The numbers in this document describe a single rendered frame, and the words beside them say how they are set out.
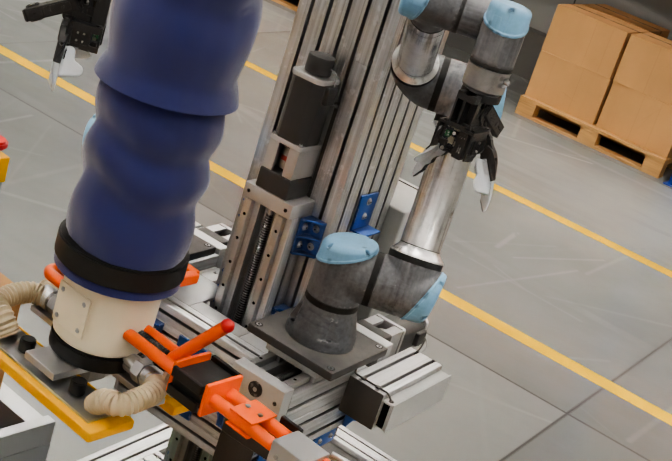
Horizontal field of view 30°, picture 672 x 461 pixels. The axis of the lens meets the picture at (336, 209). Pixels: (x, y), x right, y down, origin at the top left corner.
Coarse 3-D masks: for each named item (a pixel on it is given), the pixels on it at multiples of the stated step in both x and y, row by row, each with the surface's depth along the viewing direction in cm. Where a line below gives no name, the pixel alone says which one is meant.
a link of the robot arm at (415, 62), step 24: (408, 0) 217; (432, 0) 216; (456, 0) 216; (408, 24) 228; (432, 24) 219; (456, 24) 217; (408, 48) 236; (432, 48) 233; (408, 72) 247; (432, 72) 249; (408, 96) 256
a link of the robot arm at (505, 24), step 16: (496, 0) 208; (496, 16) 206; (512, 16) 205; (528, 16) 207; (480, 32) 209; (496, 32) 206; (512, 32) 206; (480, 48) 209; (496, 48) 207; (512, 48) 208; (480, 64) 209; (496, 64) 208; (512, 64) 210
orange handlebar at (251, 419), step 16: (48, 272) 222; (192, 272) 239; (128, 336) 211; (160, 336) 213; (144, 352) 208; (160, 352) 207; (224, 400) 200; (240, 400) 202; (256, 400) 202; (224, 416) 199; (240, 416) 196; (256, 416) 197; (272, 416) 199; (240, 432) 197; (256, 432) 195; (272, 432) 198; (288, 432) 197
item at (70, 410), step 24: (24, 336) 217; (0, 360) 214; (24, 360) 215; (24, 384) 211; (48, 384) 210; (72, 384) 208; (48, 408) 207; (72, 408) 206; (96, 432) 203; (120, 432) 208
